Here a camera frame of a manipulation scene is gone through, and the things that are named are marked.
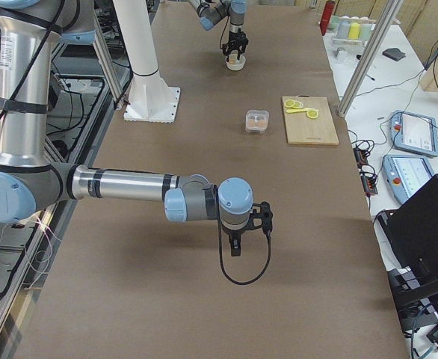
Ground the white bowl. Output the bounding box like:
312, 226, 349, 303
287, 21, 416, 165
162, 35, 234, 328
226, 53, 246, 71

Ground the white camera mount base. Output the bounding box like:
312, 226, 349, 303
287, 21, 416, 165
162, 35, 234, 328
123, 84, 181, 123

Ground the lemon slice right pair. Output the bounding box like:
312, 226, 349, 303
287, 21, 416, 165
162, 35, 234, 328
306, 108, 319, 119

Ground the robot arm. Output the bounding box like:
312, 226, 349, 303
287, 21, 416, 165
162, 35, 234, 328
188, 0, 248, 60
0, 1, 253, 257

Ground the clear plastic egg box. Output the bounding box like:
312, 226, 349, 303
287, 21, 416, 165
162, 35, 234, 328
245, 109, 269, 134

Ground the teach pendant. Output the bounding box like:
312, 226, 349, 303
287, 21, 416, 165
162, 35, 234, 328
383, 155, 435, 204
390, 110, 438, 157

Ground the teach pendant far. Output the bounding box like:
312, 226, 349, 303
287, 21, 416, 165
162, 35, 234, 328
390, 110, 438, 157

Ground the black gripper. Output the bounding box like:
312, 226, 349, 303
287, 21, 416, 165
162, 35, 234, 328
221, 222, 253, 257
221, 31, 249, 62

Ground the lemon slice front left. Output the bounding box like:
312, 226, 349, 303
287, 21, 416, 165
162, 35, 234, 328
283, 99, 296, 108

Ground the red bottle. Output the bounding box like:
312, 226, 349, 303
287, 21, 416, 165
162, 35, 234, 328
319, 0, 335, 36

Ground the teach pendant near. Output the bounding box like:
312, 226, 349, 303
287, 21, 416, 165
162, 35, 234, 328
383, 155, 435, 204

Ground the aluminium profile post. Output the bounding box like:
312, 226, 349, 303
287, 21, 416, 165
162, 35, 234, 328
337, 0, 404, 117

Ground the wooden cutting board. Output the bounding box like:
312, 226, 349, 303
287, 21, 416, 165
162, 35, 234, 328
282, 96, 339, 145

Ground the black laptop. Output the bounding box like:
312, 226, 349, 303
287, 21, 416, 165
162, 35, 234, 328
378, 174, 438, 312

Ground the yellow cup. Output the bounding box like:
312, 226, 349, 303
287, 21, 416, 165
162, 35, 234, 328
348, 22, 360, 40

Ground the grey cup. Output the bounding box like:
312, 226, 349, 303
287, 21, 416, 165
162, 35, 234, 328
336, 20, 351, 39

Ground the lemon slice back left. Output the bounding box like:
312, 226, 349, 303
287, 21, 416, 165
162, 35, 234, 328
293, 100, 303, 109

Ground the white mount column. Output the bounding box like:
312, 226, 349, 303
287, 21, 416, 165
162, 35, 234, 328
114, 0, 160, 87

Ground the yellow plastic knife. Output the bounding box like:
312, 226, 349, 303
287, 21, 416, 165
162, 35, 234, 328
286, 108, 318, 114

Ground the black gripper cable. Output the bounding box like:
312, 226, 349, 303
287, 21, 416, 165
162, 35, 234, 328
218, 220, 273, 286

